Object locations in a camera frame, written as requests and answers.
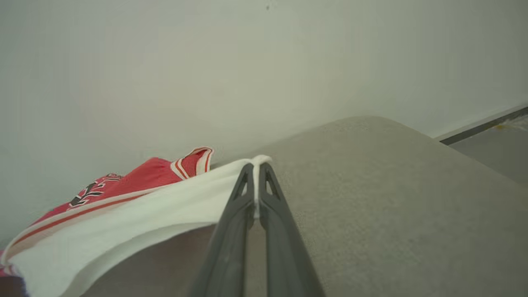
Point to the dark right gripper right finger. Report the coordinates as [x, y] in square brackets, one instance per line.
[284, 247]

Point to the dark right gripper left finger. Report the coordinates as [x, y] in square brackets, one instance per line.
[229, 243]

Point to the red white basketball jersey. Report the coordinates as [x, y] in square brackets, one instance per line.
[123, 214]

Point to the grey fabric sofa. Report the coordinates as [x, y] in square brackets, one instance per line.
[392, 206]

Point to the dark baseboard strip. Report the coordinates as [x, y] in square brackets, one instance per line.
[482, 126]

